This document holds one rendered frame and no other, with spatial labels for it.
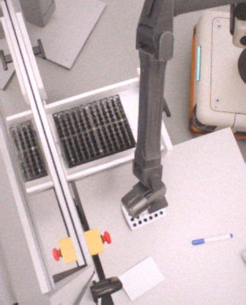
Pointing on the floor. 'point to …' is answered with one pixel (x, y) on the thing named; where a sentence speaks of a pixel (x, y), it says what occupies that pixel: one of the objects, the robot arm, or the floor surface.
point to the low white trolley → (179, 224)
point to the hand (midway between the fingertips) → (148, 199)
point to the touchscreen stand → (56, 17)
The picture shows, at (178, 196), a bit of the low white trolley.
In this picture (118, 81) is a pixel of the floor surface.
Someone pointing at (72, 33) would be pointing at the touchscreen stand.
